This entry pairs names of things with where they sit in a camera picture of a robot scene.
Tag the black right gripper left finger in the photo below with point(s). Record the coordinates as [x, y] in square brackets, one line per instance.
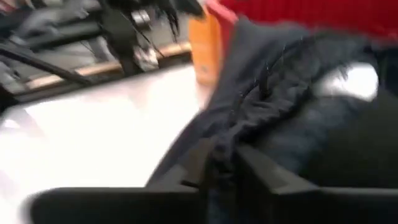
[109, 208]

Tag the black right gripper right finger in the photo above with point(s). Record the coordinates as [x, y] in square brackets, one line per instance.
[326, 208]

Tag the dark navy garment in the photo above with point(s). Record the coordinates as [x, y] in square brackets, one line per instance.
[280, 93]

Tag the red ribbed plastic bin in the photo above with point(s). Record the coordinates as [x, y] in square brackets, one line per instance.
[311, 12]

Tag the black aluminium table frame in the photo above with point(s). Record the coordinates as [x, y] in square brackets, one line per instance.
[46, 67]

